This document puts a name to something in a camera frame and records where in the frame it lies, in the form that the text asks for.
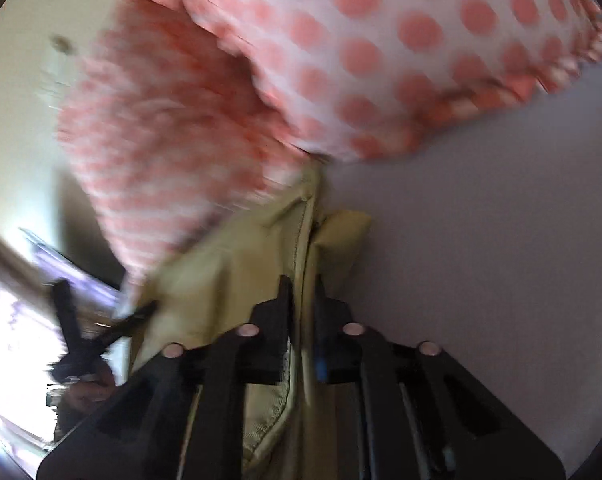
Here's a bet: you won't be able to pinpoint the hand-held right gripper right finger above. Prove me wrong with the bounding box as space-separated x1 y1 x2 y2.
314 275 566 480

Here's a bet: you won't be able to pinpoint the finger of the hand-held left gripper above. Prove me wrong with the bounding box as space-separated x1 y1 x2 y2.
93 300 158 350
52 279 84 361

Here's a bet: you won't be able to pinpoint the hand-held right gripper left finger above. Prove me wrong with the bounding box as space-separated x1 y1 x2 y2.
37 275 294 480

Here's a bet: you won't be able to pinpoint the khaki pants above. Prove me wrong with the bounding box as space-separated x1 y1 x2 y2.
125 162 375 477

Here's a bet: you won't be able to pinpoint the bright window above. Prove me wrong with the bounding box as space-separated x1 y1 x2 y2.
0 260 66 453

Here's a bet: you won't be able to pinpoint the pink checked pillow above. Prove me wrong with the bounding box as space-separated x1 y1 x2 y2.
55 0 327 306

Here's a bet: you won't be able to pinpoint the grey bed sheet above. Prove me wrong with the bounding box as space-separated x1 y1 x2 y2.
311 25 602 480

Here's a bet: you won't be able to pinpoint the pink polka dot pillow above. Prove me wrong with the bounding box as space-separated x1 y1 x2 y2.
140 0 602 163

